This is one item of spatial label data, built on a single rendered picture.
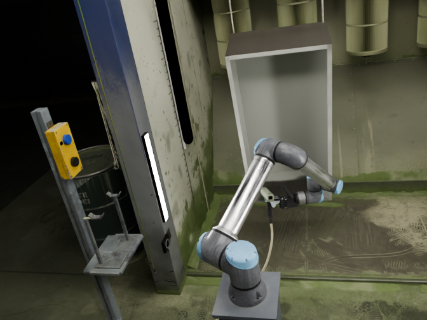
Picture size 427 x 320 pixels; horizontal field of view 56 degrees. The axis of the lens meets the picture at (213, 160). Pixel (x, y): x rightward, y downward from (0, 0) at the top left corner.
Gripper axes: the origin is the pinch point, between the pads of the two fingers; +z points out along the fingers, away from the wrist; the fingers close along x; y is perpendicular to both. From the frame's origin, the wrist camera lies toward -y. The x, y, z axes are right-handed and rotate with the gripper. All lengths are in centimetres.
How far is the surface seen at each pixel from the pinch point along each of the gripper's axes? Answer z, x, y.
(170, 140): 60, 28, -46
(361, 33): -102, 68, -112
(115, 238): 94, -29, 6
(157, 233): 75, 7, 16
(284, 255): -15, 40, 53
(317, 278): -31, 13, 63
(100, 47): 86, -36, -102
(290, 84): -28, 19, -74
